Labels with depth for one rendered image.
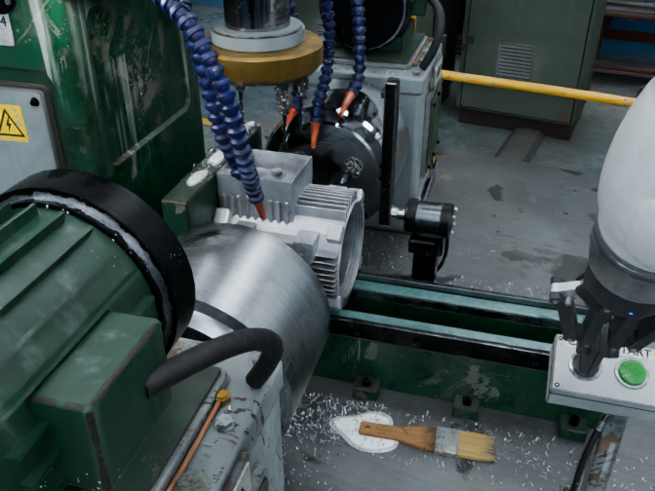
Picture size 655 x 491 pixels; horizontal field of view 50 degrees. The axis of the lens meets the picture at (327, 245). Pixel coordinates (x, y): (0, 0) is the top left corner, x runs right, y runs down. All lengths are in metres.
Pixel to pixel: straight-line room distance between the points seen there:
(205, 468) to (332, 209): 0.55
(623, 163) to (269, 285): 0.45
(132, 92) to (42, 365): 0.69
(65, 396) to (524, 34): 3.88
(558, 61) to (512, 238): 2.64
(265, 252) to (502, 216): 0.94
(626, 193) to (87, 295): 0.37
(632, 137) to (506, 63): 3.75
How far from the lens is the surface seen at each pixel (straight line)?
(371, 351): 1.13
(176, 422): 0.61
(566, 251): 1.60
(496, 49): 4.23
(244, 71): 0.95
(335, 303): 1.09
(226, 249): 0.84
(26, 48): 0.98
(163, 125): 1.18
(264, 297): 0.80
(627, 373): 0.86
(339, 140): 1.27
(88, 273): 0.50
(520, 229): 1.65
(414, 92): 1.45
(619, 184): 0.51
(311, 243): 1.01
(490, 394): 1.15
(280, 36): 0.97
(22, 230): 0.53
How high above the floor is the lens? 1.60
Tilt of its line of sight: 31 degrees down
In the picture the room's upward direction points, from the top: straight up
